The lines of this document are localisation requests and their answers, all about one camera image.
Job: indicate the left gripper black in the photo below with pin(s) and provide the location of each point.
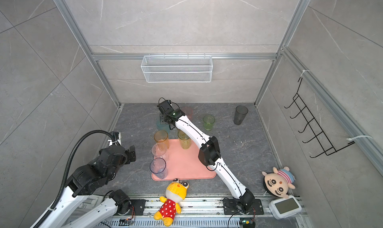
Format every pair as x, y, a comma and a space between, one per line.
127, 158

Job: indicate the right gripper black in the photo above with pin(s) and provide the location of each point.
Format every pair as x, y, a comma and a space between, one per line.
163, 118

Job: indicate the teal frosted cup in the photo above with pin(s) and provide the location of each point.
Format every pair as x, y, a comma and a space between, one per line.
162, 126

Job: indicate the tall amber glass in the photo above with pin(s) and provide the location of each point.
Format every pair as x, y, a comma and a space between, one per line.
161, 138

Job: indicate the tall green glass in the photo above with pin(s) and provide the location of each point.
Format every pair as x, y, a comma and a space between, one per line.
184, 140

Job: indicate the clear glass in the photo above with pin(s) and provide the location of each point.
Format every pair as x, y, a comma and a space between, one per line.
160, 151

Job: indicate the blue tall glass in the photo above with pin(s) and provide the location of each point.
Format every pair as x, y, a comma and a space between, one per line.
158, 168

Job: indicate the pink plastic tray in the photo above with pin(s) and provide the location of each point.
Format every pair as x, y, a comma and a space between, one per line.
185, 164

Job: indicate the dark grey glass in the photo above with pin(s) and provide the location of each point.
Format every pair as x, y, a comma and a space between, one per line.
240, 113

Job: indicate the pink glass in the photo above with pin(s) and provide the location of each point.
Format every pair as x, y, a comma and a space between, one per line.
188, 112

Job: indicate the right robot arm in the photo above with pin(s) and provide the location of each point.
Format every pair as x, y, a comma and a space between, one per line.
209, 154

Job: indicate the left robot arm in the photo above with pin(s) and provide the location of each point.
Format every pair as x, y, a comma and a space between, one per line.
81, 185

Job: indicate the small green glass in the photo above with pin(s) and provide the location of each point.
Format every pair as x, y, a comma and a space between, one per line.
208, 122

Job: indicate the yellow plush toy red dress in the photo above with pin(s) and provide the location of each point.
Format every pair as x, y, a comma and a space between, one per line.
176, 192

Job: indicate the small plush doll striped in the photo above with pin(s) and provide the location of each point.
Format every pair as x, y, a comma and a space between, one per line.
278, 182

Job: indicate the white digital scale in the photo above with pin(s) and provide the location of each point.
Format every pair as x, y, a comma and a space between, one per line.
284, 207

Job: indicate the white wire mesh basket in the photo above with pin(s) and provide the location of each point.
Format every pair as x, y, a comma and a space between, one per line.
177, 69

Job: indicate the black wire hook rack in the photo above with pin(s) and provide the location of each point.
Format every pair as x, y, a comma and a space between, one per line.
313, 125

